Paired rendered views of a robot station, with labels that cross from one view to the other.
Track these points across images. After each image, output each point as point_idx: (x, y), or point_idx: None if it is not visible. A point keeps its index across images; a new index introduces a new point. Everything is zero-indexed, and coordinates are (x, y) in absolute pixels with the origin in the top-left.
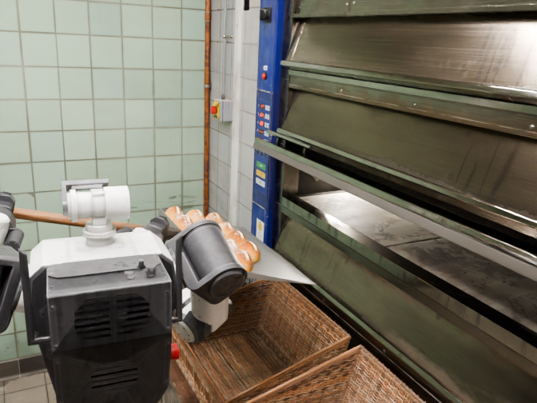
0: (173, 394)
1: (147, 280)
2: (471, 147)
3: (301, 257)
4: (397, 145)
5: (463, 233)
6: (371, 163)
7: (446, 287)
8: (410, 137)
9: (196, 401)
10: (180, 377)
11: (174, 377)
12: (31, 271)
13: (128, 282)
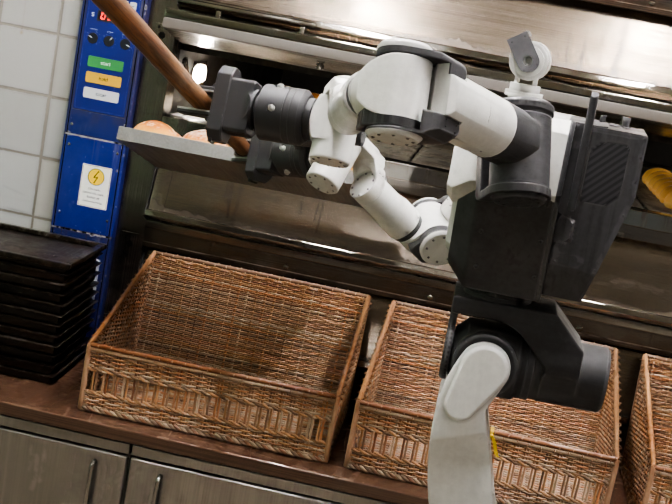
0: (146, 463)
1: (636, 129)
2: (574, 23)
3: (230, 210)
4: (462, 22)
5: (632, 103)
6: (433, 45)
7: None
8: (480, 12)
9: (222, 443)
10: (153, 429)
11: (146, 431)
12: (556, 129)
13: (636, 130)
